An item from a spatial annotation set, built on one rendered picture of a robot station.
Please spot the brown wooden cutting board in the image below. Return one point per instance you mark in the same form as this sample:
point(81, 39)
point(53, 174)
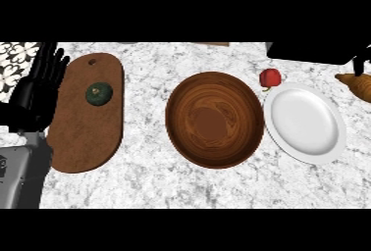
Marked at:
point(87, 137)

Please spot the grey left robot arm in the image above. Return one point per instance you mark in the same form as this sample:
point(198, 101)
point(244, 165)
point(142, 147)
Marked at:
point(16, 170)

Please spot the red bell pepper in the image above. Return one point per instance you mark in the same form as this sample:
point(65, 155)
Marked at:
point(271, 77)

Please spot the white plate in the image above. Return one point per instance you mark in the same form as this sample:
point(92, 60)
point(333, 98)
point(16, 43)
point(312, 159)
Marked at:
point(305, 122)

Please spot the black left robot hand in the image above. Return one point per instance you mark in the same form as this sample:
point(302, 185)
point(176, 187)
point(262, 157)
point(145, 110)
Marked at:
point(34, 98)

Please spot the brown wooden object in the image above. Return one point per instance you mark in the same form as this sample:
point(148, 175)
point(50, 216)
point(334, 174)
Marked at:
point(214, 43)

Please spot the dark green round squash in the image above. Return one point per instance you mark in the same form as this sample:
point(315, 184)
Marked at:
point(99, 94)

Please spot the brown wooden bowl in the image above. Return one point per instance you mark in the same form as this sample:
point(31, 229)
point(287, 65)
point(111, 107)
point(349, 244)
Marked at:
point(214, 121)

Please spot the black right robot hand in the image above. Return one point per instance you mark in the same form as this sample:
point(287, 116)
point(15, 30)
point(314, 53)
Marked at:
point(361, 63)

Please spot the golden brown croissant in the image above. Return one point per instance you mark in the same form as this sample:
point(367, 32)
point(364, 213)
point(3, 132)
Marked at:
point(356, 85)

